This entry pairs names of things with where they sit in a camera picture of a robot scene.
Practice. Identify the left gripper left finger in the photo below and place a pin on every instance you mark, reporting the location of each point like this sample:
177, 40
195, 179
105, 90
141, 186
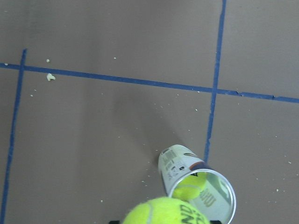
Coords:
114, 222

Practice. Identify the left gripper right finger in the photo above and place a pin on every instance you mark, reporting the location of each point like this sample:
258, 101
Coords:
215, 222

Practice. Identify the yellow tennis ball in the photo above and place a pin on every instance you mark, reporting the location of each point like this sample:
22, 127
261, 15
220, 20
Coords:
190, 187
165, 210

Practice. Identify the clear Wilson tennis ball can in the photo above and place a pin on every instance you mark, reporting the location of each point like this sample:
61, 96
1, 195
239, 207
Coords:
217, 201

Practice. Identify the yellow tennis ball inside can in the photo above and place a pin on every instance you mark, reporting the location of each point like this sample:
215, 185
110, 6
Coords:
190, 187

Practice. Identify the brown paper table cover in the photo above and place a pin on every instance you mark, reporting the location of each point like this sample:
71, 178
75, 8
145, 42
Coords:
91, 91

